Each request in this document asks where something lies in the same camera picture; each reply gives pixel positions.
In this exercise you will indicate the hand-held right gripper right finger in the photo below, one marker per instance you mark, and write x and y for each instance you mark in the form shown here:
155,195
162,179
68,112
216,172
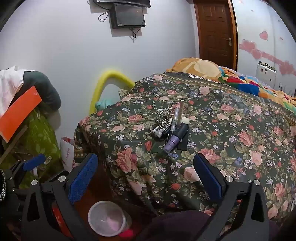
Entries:
209,178

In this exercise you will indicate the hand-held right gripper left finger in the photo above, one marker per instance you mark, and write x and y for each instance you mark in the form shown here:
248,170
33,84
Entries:
82,179

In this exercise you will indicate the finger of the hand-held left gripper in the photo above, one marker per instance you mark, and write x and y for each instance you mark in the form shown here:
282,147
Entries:
34,162

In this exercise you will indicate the white squeeze tube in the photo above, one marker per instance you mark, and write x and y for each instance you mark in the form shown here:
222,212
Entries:
185,120

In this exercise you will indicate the white earphones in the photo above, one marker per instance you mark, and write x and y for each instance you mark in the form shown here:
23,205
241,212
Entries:
159,133

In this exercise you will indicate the wooden slat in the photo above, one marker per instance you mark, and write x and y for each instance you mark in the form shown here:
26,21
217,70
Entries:
13,144

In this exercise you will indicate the green leaf print cloth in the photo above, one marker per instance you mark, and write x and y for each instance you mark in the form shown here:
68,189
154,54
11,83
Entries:
39,134

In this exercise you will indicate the white red printed plastic bag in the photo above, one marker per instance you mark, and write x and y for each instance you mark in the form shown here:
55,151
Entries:
67,150

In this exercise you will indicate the black wallet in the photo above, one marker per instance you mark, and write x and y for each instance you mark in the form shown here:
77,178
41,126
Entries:
184,143

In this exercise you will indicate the clear plastic container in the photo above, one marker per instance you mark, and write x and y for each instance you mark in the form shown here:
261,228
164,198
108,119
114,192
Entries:
104,220

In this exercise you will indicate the orange flat board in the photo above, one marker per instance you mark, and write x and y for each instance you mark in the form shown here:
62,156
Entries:
16,113

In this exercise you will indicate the dark maroon clothing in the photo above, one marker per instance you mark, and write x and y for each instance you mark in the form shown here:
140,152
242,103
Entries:
180,227

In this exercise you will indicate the silver black pen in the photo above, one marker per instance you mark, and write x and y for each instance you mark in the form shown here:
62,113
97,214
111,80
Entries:
173,125

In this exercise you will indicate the dark floral bedsheet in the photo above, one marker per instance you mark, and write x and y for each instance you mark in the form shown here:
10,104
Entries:
231,115

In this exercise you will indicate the pink round object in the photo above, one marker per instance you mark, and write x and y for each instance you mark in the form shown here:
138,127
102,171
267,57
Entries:
127,233

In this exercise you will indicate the beige cosmetic stick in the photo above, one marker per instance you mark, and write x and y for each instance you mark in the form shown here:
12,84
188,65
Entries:
181,109

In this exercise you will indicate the dark green cushion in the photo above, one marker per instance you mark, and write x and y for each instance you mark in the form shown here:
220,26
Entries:
46,88

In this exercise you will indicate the teal cloth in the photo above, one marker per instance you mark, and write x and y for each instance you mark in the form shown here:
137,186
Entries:
104,104

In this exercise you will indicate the white cloth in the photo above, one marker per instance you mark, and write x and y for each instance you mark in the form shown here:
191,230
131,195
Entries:
9,85

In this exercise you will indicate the yellow foam tube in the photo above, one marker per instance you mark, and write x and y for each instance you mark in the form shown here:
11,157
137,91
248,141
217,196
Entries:
98,88

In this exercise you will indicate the orange printed blanket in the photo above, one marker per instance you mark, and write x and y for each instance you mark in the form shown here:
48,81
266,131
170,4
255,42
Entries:
198,67

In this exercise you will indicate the brown wooden door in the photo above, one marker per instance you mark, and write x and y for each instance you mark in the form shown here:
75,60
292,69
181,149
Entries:
212,27

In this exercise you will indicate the white wall box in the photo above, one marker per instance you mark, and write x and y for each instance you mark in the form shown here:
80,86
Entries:
266,76

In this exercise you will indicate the pink heart wall stickers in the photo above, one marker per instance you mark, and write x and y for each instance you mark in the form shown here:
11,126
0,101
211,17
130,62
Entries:
256,53

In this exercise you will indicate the black wall speaker box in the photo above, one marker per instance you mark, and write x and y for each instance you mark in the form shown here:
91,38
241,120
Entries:
127,16

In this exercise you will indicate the black wall television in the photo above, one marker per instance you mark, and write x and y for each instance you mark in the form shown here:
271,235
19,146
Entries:
122,2

